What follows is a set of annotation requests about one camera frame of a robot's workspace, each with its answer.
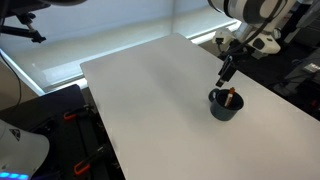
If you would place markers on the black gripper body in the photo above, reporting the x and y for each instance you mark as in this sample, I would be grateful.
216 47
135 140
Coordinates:
241 55

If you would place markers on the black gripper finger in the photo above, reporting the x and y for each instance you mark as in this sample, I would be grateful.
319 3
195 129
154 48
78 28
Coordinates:
224 71
232 71

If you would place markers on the orange marker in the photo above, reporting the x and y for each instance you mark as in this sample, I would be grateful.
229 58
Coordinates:
229 98

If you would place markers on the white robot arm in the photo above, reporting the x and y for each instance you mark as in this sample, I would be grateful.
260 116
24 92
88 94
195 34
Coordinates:
253 10

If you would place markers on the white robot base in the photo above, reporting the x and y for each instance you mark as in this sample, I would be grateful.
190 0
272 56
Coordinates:
23 153

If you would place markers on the dark blue mug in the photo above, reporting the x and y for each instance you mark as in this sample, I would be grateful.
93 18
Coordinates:
220 111

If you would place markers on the grey office chair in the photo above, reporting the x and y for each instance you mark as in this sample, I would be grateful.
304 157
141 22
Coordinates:
300 75

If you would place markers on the black perforated mounting board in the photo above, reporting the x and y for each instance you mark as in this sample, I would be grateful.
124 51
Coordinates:
60 140

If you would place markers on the white wrist camera block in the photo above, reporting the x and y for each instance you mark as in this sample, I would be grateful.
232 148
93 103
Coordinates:
224 35

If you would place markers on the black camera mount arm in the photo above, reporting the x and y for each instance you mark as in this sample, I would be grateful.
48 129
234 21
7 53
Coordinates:
20 31

